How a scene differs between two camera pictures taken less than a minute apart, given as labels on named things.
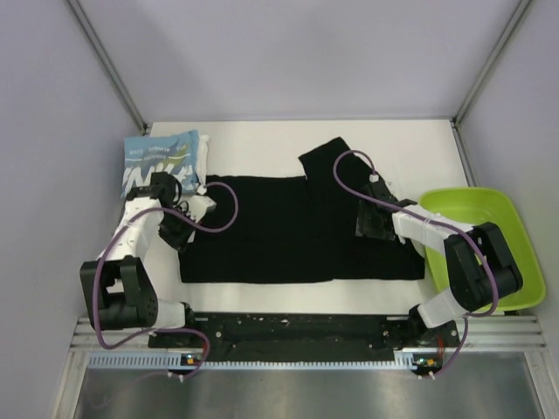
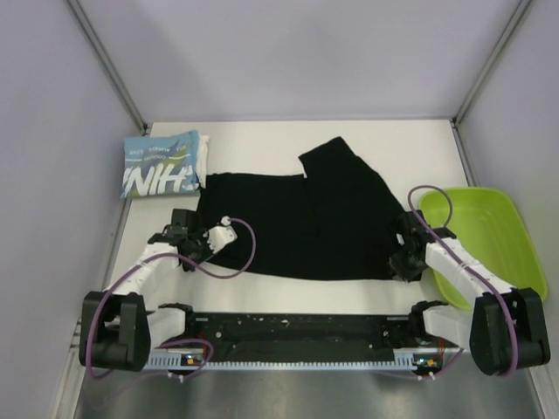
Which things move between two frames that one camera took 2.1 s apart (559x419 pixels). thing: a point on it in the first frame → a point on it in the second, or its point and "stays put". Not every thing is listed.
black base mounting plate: (293, 333) stays put
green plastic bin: (478, 205) stays put
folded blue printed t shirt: (176, 154) stays put
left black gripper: (178, 241) → (203, 236)
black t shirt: (271, 228) stays put
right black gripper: (364, 227) → (402, 271)
